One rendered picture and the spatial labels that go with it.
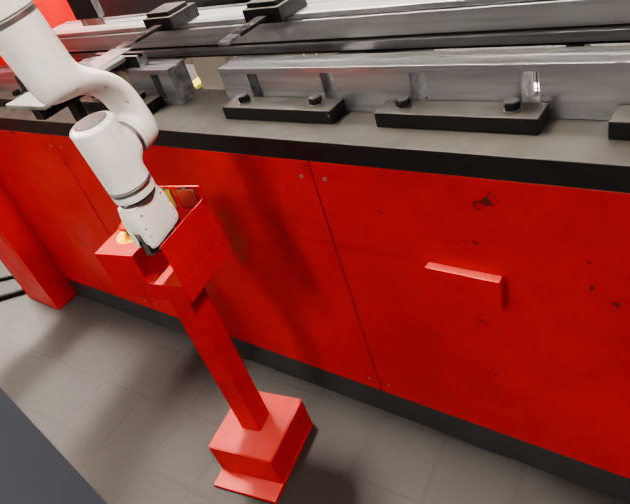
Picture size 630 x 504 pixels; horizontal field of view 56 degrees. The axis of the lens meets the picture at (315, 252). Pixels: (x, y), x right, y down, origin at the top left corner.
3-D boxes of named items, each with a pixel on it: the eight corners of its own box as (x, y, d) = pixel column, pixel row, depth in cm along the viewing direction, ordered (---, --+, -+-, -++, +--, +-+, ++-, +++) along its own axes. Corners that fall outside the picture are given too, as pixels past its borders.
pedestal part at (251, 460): (214, 487, 164) (198, 462, 157) (255, 412, 180) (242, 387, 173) (276, 504, 154) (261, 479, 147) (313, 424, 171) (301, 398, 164)
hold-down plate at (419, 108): (376, 127, 111) (373, 112, 109) (390, 113, 114) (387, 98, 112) (538, 136, 94) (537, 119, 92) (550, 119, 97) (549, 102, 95)
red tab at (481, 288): (429, 293, 120) (424, 267, 116) (434, 287, 121) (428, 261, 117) (502, 310, 111) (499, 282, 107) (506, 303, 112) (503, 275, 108)
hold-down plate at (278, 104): (225, 119, 135) (221, 107, 133) (240, 107, 138) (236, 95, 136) (333, 124, 117) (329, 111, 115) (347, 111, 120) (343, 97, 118)
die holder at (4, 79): (-13, 98, 211) (-30, 72, 206) (1, 90, 215) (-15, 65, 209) (63, 100, 182) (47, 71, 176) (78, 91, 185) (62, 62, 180)
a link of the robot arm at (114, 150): (127, 164, 115) (98, 195, 110) (90, 105, 107) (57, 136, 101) (159, 164, 111) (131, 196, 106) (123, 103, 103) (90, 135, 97)
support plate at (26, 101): (7, 108, 149) (4, 104, 148) (87, 61, 164) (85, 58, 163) (45, 110, 138) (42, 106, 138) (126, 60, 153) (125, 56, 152)
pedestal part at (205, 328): (241, 427, 162) (157, 282, 130) (251, 409, 166) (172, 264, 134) (260, 431, 159) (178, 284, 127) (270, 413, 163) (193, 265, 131)
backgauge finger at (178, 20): (109, 55, 165) (100, 37, 162) (173, 17, 179) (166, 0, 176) (136, 54, 158) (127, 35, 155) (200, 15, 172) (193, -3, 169)
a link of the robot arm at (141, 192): (125, 166, 115) (133, 178, 117) (98, 196, 110) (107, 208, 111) (158, 165, 111) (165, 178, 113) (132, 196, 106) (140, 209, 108)
